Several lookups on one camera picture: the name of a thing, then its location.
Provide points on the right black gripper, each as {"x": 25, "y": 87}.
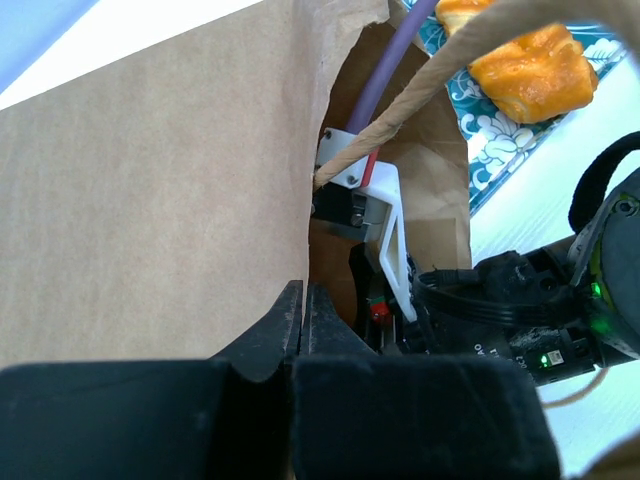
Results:
{"x": 519, "y": 307}

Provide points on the teal floral tray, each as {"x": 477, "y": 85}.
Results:
{"x": 497, "y": 145}

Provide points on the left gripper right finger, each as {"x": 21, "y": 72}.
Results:
{"x": 361, "y": 415}

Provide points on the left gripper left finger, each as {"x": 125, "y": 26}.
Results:
{"x": 225, "y": 417}

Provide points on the fake croissant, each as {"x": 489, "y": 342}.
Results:
{"x": 454, "y": 14}

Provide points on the brown paper bag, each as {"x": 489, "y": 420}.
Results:
{"x": 155, "y": 208}

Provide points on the orange braided fake bread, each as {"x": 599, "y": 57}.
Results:
{"x": 537, "y": 76}

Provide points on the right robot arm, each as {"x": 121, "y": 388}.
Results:
{"x": 603, "y": 254}

